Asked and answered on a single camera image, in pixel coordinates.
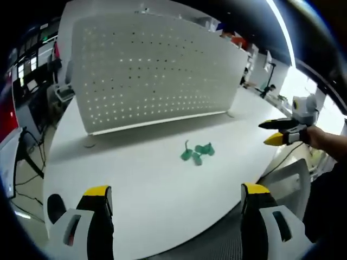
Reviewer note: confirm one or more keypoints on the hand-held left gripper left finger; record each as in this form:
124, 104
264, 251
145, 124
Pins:
89, 216

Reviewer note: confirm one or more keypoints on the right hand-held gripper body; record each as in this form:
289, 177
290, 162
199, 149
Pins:
304, 108

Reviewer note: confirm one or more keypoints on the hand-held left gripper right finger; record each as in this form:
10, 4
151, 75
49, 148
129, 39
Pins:
260, 216

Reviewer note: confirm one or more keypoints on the green hook assembly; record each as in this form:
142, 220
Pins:
197, 158
205, 149

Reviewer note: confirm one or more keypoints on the green plastic hooks cluster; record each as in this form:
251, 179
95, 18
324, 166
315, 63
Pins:
186, 155

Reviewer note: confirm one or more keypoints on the white perforated mounting plate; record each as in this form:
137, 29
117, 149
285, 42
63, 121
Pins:
151, 75

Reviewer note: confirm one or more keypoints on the white office chair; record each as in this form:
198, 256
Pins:
290, 181

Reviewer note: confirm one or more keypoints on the black tripod stand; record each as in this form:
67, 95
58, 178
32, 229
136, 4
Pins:
269, 78

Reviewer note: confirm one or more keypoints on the person's dark clothing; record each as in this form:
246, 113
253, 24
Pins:
330, 200

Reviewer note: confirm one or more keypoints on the ceiling light strip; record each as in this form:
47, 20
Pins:
284, 32

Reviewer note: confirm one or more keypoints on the red panel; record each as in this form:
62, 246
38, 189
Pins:
6, 116

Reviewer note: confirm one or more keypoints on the black computer monitor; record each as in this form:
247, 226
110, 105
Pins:
32, 86

